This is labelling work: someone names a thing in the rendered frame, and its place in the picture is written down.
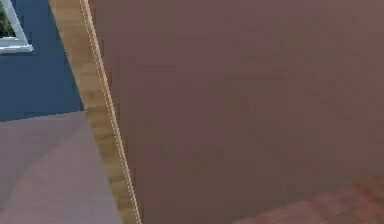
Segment white framed window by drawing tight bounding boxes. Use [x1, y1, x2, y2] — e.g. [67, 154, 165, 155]
[0, 0, 34, 54]

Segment light wooden door frame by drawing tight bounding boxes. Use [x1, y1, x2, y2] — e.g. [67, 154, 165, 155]
[48, 0, 144, 224]

